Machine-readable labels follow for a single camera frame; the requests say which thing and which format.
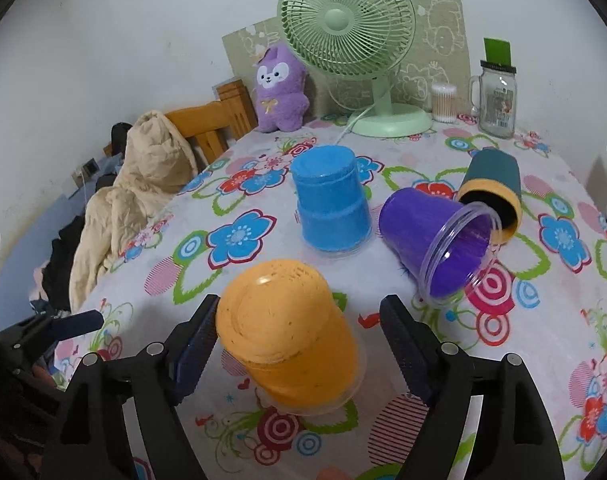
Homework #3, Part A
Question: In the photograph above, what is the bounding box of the orange plastic cup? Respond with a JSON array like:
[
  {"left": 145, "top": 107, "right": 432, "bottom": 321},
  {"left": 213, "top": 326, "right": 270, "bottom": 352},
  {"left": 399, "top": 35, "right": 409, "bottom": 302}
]
[{"left": 216, "top": 259, "right": 364, "bottom": 415}]

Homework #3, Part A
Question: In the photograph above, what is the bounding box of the purple plastic cup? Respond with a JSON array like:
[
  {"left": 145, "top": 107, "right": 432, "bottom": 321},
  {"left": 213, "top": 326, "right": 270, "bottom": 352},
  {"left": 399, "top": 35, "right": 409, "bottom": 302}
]
[{"left": 378, "top": 188, "right": 502, "bottom": 306}]

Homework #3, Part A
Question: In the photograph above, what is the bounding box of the dark teal yellow-rimmed cup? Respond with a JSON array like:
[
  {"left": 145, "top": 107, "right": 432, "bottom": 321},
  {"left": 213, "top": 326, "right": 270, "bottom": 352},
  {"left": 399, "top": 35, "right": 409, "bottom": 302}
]
[{"left": 456, "top": 148, "right": 523, "bottom": 244}]

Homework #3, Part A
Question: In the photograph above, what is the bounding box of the blue plastic cup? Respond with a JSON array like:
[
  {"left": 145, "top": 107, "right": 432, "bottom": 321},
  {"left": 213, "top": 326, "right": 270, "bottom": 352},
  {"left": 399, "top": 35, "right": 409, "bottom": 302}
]
[{"left": 290, "top": 145, "right": 372, "bottom": 255}]

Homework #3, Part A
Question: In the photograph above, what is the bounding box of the dark clothes pile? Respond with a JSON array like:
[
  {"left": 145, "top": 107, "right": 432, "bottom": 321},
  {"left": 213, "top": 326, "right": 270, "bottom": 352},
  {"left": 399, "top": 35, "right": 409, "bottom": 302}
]
[{"left": 30, "top": 122, "right": 131, "bottom": 312}]

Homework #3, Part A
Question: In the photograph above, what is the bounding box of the floral tablecloth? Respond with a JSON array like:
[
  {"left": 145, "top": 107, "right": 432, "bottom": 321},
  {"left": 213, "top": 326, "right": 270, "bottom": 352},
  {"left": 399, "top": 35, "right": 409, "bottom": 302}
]
[{"left": 55, "top": 118, "right": 607, "bottom": 479}]

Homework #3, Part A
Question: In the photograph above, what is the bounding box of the beige puffer jacket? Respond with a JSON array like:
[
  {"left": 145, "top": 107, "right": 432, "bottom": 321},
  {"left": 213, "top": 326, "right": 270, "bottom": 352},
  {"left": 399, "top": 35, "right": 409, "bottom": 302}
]
[{"left": 68, "top": 110, "right": 198, "bottom": 312}]

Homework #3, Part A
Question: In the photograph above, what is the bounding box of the wooden chair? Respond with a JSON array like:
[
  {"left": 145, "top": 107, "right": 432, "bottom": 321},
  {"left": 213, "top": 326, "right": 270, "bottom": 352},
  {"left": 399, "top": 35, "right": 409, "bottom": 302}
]
[{"left": 102, "top": 78, "right": 259, "bottom": 172}]

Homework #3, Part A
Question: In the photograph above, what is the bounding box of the purple plush bunny toy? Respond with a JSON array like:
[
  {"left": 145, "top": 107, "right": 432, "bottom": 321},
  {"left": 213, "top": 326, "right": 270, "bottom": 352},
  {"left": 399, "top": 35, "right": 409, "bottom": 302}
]
[{"left": 255, "top": 42, "right": 310, "bottom": 133}]

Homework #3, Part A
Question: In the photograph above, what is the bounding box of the glass mason jar mug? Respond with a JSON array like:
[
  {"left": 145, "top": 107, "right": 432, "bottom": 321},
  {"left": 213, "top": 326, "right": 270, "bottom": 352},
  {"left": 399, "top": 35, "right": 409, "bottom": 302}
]
[{"left": 468, "top": 38, "right": 517, "bottom": 139}]

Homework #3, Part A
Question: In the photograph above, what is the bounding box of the cotton swab container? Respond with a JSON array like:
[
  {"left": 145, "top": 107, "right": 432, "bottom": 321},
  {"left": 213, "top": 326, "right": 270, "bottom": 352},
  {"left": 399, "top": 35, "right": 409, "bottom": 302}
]
[{"left": 430, "top": 82, "right": 457, "bottom": 124}]

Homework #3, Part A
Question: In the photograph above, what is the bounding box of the green desk fan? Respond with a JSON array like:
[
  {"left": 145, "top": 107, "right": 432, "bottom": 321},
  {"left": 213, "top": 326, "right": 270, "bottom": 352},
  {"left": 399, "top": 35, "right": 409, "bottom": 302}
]
[{"left": 278, "top": 0, "right": 433, "bottom": 139}]

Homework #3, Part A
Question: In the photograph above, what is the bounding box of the wall power outlet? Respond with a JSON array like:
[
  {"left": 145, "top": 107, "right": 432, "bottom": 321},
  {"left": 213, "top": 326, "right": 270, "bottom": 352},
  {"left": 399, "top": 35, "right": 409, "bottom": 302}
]
[{"left": 72, "top": 158, "right": 98, "bottom": 182}]

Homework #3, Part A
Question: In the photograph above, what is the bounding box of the white fan power cable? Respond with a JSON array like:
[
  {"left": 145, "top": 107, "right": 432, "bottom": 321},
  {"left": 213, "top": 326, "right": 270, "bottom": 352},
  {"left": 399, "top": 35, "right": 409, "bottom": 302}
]
[{"left": 333, "top": 102, "right": 377, "bottom": 148}]

